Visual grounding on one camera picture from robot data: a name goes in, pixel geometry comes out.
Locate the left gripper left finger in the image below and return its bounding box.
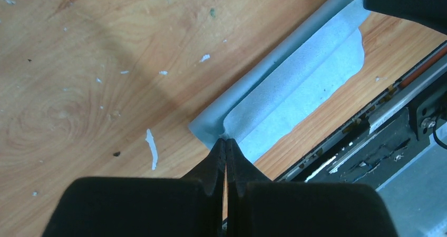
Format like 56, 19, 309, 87
43, 139, 226, 236

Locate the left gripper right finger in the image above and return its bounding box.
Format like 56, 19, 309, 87
225, 139, 397, 236

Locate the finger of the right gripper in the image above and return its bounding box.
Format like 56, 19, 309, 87
363, 0, 446, 35

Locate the light blue cleaning cloth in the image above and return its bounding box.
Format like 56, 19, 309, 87
189, 0, 369, 162

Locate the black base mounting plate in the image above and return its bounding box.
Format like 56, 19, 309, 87
276, 43, 446, 188

